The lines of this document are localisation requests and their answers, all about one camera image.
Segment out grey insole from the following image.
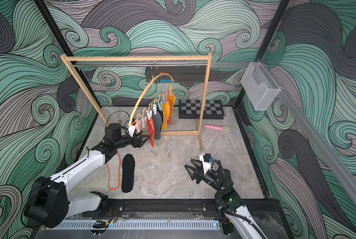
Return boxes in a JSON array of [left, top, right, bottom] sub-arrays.
[[152, 111, 163, 140]]

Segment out clear plastic wall bin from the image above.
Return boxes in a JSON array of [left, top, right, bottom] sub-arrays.
[[241, 62, 281, 111]]

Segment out orange yellow insole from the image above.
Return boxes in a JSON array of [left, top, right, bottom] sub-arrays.
[[162, 102, 171, 129], [168, 93, 177, 107]]

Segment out white slotted cable duct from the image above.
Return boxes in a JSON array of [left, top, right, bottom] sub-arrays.
[[54, 219, 220, 231]]

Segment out curved wooden clip hanger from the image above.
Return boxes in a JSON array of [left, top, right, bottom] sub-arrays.
[[128, 73, 174, 126]]

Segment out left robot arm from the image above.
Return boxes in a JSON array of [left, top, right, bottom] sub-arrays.
[[23, 123, 150, 228]]

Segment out black insole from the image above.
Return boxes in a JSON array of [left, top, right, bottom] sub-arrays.
[[122, 154, 135, 193]]

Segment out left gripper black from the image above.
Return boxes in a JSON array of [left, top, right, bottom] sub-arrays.
[[114, 129, 150, 150]]

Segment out black white chessboard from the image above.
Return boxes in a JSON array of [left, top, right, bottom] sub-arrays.
[[178, 99, 225, 120]]

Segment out black wall tool shelf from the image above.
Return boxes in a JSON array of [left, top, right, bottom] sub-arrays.
[[145, 64, 207, 83]]

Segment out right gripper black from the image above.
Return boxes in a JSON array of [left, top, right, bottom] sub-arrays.
[[188, 157, 224, 194]]

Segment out pink toy microphone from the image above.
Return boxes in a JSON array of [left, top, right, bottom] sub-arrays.
[[205, 124, 230, 133]]

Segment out wooden clothes rack frame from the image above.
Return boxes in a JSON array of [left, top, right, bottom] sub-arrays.
[[60, 53, 212, 137]]

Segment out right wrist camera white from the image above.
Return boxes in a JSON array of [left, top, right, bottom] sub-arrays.
[[199, 153, 213, 174]]

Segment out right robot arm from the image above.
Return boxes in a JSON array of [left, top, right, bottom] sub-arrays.
[[184, 158, 267, 239]]

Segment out red patterned insole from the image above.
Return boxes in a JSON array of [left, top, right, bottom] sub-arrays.
[[167, 100, 173, 125], [106, 153, 122, 191], [147, 118, 155, 147]]

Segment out red patterned insole front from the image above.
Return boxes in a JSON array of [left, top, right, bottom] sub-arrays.
[[106, 153, 122, 191]]

